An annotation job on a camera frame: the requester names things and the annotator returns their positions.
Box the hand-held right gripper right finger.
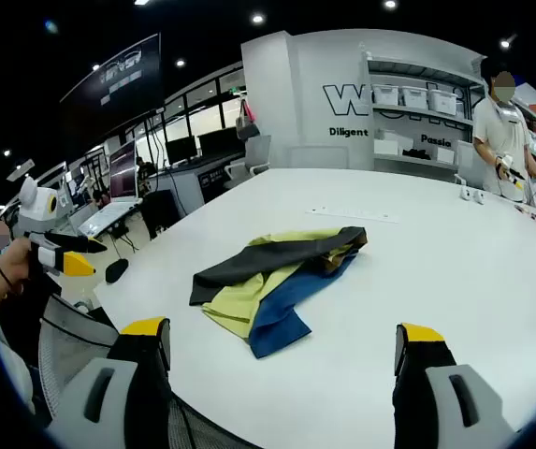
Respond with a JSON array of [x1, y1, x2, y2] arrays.
[[392, 321, 516, 449]]

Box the black oval pad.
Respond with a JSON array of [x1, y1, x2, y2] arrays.
[[104, 257, 130, 284]]

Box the colour-block t-shirt garment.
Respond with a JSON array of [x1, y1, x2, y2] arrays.
[[188, 225, 370, 360]]

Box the white table socket strip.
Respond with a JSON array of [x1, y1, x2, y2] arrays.
[[305, 205, 400, 225]]

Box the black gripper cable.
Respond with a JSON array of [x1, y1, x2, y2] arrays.
[[0, 238, 22, 295]]

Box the white storage box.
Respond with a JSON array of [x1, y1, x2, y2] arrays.
[[428, 88, 458, 114], [372, 83, 400, 109], [400, 86, 430, 110]]

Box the hanging grey and pink bag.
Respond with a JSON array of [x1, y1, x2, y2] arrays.
[[235, 95, 262, 141]]

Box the pink-lit desk monitor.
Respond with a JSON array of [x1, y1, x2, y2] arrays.
[[108, 139, 139, 203]]

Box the person's left hand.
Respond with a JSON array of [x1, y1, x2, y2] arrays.
[[0, 236, 33, 297]]

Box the black office chair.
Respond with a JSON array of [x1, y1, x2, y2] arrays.
[[141, 189, 187, 240]]

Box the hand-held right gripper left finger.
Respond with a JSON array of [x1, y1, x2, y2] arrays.
[[45, 316, 173, 449]]

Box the black computer monitor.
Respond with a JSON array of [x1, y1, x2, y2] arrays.
[[164, 135, 198, 166], [196, 125, 248, 159]]

